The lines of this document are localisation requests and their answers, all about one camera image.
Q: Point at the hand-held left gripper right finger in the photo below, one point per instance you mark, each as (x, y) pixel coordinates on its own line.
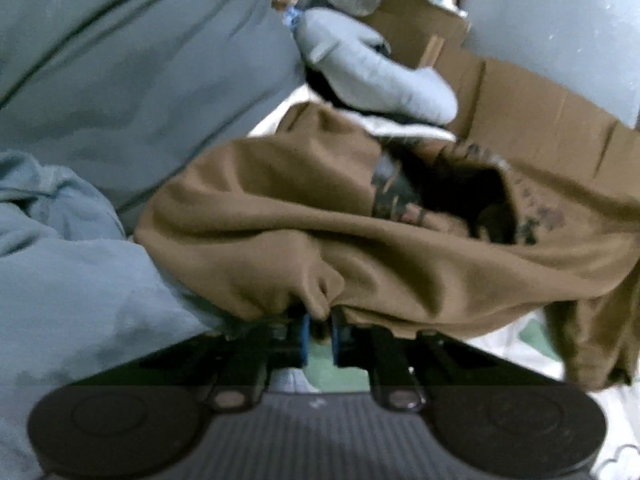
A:
(337, 342)

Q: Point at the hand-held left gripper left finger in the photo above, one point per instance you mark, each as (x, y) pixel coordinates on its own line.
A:
(302, 341)

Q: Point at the brown printed t-shirt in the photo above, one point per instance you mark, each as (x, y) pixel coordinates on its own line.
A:
(250, 210)

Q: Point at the white cartoon printed bedsheet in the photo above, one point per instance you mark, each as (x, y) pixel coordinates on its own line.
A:
(505, 342)

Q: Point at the light blue denim garment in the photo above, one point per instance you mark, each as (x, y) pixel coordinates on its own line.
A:
(60, 285)

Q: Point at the flattened cardboard sheet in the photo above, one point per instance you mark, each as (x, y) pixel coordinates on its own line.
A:
(540, 110)

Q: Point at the grey-blue bed sheet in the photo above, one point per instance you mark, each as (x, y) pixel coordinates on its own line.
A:
(125, 60)

